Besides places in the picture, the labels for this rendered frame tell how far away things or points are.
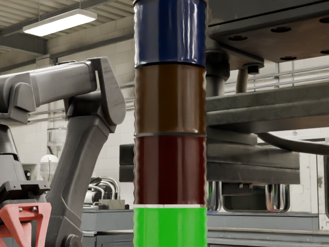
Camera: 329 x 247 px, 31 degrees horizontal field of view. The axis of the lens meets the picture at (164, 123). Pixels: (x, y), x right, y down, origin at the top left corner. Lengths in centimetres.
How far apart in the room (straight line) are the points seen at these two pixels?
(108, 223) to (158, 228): 732
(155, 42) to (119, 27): 1016
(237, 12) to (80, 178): 54
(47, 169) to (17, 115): 786
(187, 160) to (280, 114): 23
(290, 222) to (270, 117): 520
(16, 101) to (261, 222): 513
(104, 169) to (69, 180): 932
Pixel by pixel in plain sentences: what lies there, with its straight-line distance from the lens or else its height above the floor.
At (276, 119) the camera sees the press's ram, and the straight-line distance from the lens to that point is 52.
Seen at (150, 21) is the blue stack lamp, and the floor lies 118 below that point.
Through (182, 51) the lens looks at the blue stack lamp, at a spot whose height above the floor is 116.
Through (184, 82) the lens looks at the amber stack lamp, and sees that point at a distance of 30.
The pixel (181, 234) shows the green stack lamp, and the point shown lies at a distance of 29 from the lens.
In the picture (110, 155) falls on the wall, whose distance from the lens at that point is 1021.
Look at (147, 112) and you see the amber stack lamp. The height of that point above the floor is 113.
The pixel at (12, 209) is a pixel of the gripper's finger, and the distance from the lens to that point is 77.
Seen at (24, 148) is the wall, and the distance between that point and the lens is 1218.
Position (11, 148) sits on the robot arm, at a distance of 84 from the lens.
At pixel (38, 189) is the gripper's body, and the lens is 79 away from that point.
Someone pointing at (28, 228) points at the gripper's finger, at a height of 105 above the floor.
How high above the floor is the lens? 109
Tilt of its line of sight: 7 degrees up
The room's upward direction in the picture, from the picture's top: straight up
